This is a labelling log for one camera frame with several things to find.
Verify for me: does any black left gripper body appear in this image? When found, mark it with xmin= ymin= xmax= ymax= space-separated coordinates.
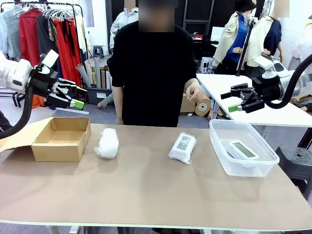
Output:
xmin=30 ymin=65 xmax=59 ymax=98

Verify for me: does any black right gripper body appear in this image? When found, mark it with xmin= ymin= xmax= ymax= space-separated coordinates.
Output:
xmin=252 ymin=75 xmax=284 ymax=102

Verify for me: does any unwrapped white digital clock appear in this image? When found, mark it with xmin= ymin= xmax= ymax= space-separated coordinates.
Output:
xmin=228 ymin=140 xmax=259 ymax=168

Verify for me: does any clock showing QR code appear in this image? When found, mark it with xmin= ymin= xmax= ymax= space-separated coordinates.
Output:
xmin=168 ymin=132 xmax=197 ymax=165

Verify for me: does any person's right forearm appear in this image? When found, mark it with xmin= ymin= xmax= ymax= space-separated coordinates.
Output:
xmin=113 ymin=86 xmax=124 ymax=119

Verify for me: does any person's left hand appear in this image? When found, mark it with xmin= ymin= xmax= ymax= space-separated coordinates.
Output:
xmin=184 ymin=79 xmax=207 ymax=102

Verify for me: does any white strip on floor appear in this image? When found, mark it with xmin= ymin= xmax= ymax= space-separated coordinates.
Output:
xmin=55 ymin=107 xmax=90 ymax=115

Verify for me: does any slanted grey paper roll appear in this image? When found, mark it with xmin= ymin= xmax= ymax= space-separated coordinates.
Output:
xmin=75 ymin=63 xmax=92 ymax=88

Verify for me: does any white background table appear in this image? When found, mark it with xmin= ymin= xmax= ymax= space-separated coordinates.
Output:
xmin=196 ymin=74 xmax=312 ymax=128

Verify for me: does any orange cloth pile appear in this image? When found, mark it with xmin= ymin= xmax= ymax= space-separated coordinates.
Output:
xmin=32 ymin=95 xmax=46 ymax=109

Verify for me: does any beige paper roll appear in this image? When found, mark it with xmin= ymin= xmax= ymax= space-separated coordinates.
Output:
xmin=84 ymin=59 xmax=95 ymax=86

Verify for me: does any dark grey storage bin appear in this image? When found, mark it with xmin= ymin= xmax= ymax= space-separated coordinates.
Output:
xmin=86 ymin=86 xmax=115 ymax=105

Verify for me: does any tall grey paper roll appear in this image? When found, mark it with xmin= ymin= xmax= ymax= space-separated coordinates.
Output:
xmin=94 ymin=57 xmax=102 ymax=89

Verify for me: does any red pleated hanging dress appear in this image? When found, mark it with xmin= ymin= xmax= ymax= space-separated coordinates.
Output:
xmin=53 ymin=19 xmax=82 ymax=96

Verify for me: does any seated mannequin in green shirt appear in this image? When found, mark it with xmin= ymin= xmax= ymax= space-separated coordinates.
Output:
xmin=97 ymin=92 xmax=115 ymax=110

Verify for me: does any white paper roll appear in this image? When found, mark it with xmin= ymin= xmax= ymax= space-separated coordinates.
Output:
xmin=105 ymin=70 xmax=113 ymax=90

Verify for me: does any brown cardboard spool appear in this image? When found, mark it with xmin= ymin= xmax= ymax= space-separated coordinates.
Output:
xmin=194 ymin=96 xmax=212 ymax=119

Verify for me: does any black tripod pole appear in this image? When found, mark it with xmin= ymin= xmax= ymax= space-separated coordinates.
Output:
xmin=235 ymin=18 xmax=258 ymax=77

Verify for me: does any black hanging garment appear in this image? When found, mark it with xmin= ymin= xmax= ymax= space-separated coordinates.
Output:
xmin=36 ymin=14 xmax=60 ymax=81

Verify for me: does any small grey stool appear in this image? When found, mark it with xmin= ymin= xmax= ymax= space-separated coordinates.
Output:
xmin=92 ymin=45 xmax=105 ymax=59

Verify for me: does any red hanging coat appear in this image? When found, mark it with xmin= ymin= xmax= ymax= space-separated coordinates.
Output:
xmin=19 ymin=8 xmax=45 ymax=67

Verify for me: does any clear plastic container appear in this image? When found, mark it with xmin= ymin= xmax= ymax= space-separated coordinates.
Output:
xmin=209 ymin=119 xmax=280 ymax=178

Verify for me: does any mannequin in blue shirt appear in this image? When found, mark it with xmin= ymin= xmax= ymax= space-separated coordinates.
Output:
xmin=212 ymin=0 xmax=257 ymax=75

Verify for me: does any mannequin in navy top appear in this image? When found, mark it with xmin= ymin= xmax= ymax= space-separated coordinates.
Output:
xmin=246 ymin=0 xmax=285 ymax=72

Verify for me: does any open brown cardboard box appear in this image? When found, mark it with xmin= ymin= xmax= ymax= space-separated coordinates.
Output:
xmin=0 ymin=117 xmax=92 ymax=162

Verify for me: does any cream hanging garment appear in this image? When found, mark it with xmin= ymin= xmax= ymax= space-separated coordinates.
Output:
xmin=75 ymin=17 xmax=89 ymax=54

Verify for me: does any grey hanging coat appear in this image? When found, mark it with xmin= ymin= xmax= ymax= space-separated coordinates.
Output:
xmin=0 ymin=6 xmax=25 ymax=59

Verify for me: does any small background cardboard box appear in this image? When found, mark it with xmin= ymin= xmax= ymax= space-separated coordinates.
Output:
xmin=179 ymin=94 xmax=196 ymax=113

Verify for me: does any white monitor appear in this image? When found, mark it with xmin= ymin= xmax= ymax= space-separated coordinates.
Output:
xmin=210 ymin=26 xmax=225 ymax=42

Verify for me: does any black plastic stool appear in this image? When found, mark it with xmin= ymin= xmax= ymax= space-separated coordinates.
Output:
xmin=275 ymin=145 xmax=312 ymax=194

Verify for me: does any black clothes rack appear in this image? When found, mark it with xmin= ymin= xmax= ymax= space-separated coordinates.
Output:
xmin=0 ymin=1 xmax=85 ymax=112

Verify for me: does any mannequin in grey hoodie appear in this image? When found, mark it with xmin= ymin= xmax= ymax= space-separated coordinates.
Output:
xmin=109 ymin=7 xmax=139 ymax=51

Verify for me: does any person torso in black shirt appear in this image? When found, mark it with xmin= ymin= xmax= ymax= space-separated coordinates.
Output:
xmin=106 ymin=19 xmax=197 ymax=128

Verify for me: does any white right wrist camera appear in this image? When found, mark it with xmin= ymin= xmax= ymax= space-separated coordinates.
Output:
xmin=253 ymin=56 xmax=278 ymax=79

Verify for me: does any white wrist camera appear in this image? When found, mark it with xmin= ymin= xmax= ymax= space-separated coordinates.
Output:
xmin=253 ymin=56 xmax=278 ymax=79
xmin=39 ymin=49 xmax=60 ymax=74

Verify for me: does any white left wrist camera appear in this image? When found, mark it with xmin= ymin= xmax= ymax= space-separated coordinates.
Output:
xmin=39 ymin=49 xmax=60 ymax=74

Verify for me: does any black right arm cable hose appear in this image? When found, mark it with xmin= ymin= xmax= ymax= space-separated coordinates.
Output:
xmin=265 ymin=57 xmax=312 ymax=110

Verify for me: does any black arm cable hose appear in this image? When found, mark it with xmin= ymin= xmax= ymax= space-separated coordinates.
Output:
xmin=0 ymin=85 xmax=34 ymax=140
xmin=265 ymin=57 xmax=312 ymax=110

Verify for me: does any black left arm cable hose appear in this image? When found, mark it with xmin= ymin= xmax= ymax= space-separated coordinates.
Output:
xmin=0 ymin=85 xmax=34 ymax=140

